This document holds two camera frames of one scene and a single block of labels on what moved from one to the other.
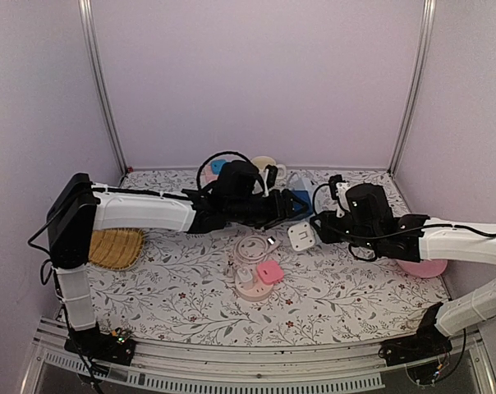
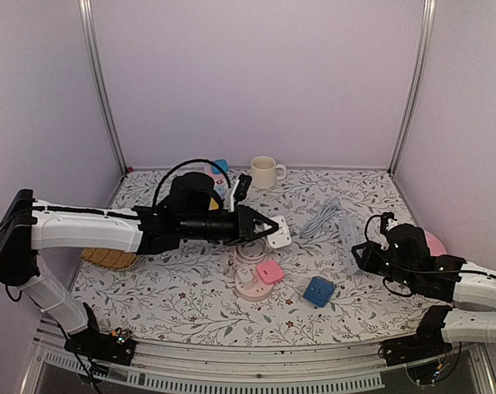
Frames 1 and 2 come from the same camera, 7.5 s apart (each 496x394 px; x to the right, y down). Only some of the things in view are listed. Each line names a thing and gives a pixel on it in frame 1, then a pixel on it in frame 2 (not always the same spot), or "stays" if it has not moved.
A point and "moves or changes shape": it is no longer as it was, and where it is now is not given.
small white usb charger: x=245 y=274 stays
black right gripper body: x=361 y=234 -> x=400 y=273
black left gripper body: x=243 y=211 -> x=201 y=227
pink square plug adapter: x=270 y=272 stays
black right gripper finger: x=319 y=224 -> x=362 y=260
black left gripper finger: x=297 y=206 -> x=259 y=217
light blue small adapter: x=216 y=165 stays
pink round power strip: x=254 y=290 stays
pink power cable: x=252 y=249 stays
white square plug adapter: x=301 y=236 moves or changes shape
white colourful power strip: x=206 y=175 stays
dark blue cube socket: x=304 y=196 -> x=319 y=291
